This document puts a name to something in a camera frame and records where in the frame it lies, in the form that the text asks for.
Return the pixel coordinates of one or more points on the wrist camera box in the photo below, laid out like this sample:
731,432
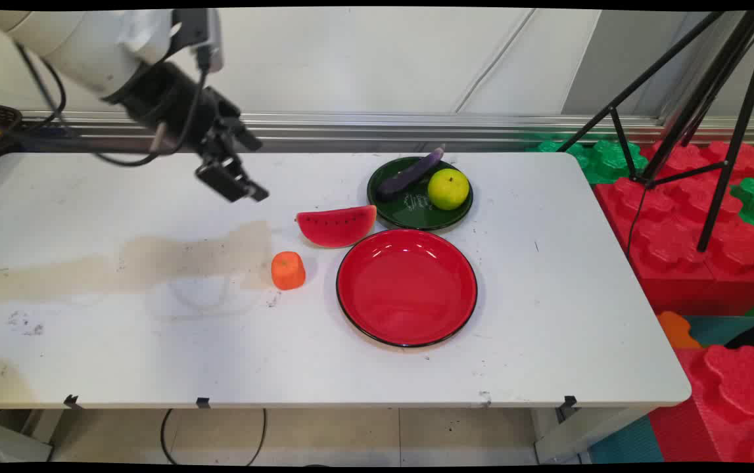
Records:
198,36

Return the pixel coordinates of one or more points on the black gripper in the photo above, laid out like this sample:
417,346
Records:
166,105

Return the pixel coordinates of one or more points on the orange foam piece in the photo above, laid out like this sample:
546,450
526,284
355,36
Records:
676,330

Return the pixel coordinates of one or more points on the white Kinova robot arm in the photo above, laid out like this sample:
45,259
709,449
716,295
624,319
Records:
81,46

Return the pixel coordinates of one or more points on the purple toy eggplant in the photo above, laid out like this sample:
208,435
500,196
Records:
411,173

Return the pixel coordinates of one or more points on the black table edge clip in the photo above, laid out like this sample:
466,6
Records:
568,402
71,400
203,402

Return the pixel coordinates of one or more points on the yellow-green toy apple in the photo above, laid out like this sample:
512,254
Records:
447,189

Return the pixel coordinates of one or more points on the dark green plate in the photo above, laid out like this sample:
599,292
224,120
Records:
416,203

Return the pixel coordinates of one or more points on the black tripod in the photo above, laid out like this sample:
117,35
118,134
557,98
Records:
722,98

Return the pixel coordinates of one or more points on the grey table leg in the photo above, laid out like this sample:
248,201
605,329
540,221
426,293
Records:
8,441

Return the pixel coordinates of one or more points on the white table leg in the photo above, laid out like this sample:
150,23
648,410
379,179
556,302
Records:
580,433

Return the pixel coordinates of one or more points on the teal foam mat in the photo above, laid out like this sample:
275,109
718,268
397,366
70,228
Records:
626,441

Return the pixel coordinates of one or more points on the aluminium wall rail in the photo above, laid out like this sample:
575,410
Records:
416,126

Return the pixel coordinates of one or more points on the red plate with black rim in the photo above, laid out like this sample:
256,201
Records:
407,288

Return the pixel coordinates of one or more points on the toy watermelon slice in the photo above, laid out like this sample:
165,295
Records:
336,226

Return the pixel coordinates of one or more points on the orange toy fruit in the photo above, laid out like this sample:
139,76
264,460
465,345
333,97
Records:
288,270

